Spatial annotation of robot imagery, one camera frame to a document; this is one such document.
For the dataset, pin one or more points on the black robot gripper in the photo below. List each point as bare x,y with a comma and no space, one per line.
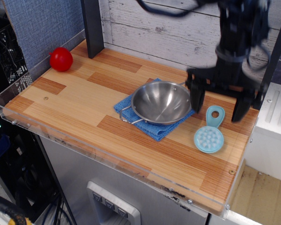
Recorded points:
226,77

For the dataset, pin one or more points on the light blue scrub brush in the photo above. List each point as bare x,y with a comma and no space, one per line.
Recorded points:
209,139

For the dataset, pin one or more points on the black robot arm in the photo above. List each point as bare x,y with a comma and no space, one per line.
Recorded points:
243,25

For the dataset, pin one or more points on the stainless steel pot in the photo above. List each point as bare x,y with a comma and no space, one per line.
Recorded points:
159,103

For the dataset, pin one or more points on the blue folded cloth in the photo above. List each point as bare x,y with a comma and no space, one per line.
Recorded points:
157,132

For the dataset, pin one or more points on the white toy sink unit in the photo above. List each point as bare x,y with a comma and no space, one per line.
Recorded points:
263,151

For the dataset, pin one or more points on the silver cabinet with dispenser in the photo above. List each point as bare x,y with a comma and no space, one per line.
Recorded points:
74,170

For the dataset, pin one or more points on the red toy tomato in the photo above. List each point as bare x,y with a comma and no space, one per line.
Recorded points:
60,59

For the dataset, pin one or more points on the clear acrylic table guard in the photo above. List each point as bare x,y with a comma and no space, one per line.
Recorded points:
75,109

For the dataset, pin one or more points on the black plastic crate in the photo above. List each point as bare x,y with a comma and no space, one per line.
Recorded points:
12,62

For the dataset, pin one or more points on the dark grey right post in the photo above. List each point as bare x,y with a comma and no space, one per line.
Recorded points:
275,56

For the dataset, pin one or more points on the dark grey post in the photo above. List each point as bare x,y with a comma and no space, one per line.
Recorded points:
93,27
275,56

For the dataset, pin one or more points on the dark grey left post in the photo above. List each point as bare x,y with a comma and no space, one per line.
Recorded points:
93,27

